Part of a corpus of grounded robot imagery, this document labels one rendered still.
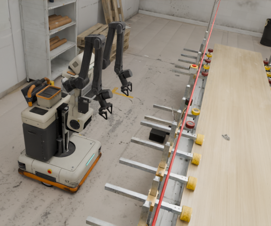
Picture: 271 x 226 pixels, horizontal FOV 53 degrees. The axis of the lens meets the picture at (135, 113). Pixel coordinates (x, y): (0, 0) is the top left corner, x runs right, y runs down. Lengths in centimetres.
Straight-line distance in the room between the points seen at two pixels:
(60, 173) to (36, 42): 236
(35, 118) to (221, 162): 160
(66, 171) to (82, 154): 27
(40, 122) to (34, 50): 220
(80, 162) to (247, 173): 156
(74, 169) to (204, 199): 138
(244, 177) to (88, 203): 149
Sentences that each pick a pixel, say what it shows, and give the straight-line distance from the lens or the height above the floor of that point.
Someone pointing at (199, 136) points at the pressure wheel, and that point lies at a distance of 219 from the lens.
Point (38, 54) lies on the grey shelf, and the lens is 454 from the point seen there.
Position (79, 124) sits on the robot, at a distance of 252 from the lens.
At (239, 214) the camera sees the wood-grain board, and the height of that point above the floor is 90.
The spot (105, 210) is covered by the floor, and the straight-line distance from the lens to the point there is 279.
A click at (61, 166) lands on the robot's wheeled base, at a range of 278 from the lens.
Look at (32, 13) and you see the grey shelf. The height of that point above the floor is 115.
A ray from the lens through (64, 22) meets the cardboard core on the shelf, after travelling 477.
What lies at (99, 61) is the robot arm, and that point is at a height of 145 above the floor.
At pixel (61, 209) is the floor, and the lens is 280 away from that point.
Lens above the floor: 221
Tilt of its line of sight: 32 degrees down
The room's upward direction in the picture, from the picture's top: 8 degrees clockwise
